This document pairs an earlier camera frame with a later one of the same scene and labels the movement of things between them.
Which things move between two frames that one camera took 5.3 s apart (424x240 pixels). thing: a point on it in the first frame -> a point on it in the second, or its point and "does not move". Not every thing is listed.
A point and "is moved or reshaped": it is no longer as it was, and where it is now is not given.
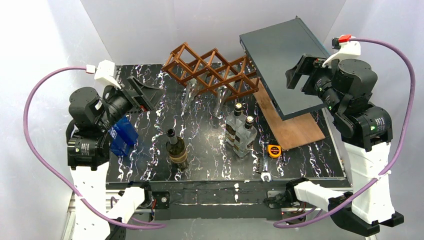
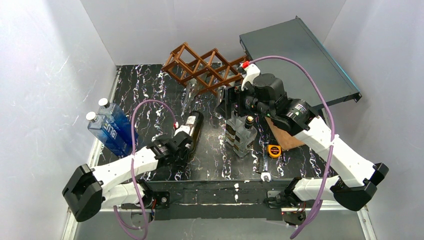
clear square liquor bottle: [244, 138] does not move
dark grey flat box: [273, 50] does not move
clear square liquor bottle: [234, 120] does not move
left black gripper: [135, 93] -> [184, 141]
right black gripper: [306, 74] -> [230, 102]
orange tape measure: [274, 150] does not move
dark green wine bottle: [176, 149] is moved or reshaped
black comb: [259, 168] does not move
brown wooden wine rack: [216, 75] does not move
